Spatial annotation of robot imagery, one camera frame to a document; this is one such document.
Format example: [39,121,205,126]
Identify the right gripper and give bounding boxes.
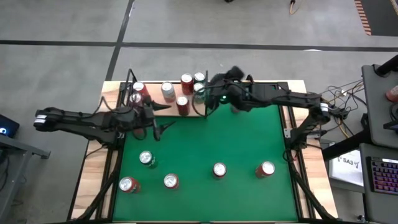
[205,65,249,113]

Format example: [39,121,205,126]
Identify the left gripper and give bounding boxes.
[136,95,176,133]

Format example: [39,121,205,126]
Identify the white red Spindrift can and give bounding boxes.
[160,81,177,103]

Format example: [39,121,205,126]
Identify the red Fanta strawberry can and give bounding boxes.
[163,173,180,190]
[132,80,150,97]
[129,92,144,108]

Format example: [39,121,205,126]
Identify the red Coca-Cola can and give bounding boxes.
[180,73,195,95]

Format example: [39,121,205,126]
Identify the red Star Wars cola can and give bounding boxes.
[212,162,228,180]

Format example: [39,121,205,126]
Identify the wooden shelf board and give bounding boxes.
[104,82,206,118]

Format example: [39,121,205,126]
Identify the green table mat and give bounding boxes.
[112,86,299,222]

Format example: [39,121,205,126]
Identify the black desk beam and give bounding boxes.
[322,129,374,160]

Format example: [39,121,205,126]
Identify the white paper sign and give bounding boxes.
[328,150,364,187]

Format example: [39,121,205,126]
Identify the gray metal stand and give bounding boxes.
[0,134,51,223]

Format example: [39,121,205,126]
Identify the gray desk top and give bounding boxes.
[359,142,398,224]
[361,63,398,149]

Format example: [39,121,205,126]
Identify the black device blue light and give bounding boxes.
[0,114,20,139]

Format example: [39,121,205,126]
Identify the black pole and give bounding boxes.
[374,54,398,78]

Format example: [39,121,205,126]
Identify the red object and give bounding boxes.
[386,85,398,103]

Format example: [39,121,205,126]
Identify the black striped-edge floor mat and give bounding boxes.
[354,0,398,37]

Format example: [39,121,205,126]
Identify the backlit computer keyboard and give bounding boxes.
[366,156,398,196]

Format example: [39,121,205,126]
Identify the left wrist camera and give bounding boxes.
[152,119,162,141]

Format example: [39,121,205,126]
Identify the black table frame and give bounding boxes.
[67,81,338,224]

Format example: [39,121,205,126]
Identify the yellow extension cable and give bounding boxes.
[288,0,303,16]

